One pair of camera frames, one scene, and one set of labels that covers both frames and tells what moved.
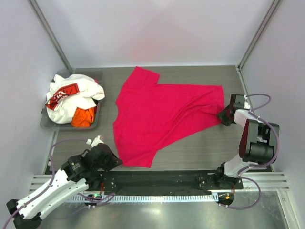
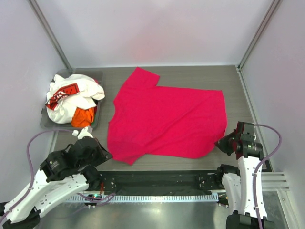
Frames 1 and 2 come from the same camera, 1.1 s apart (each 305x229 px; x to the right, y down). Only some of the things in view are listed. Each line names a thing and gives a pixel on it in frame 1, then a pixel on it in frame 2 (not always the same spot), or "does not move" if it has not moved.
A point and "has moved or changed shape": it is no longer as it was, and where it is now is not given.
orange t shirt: (83, 118) does not move
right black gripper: (221, 116) → (222, 143)
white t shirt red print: (67, 92) does not move
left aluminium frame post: (50, 33) does not move
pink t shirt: (149, 115) has moved or changed shape
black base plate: (163, 182) does not move
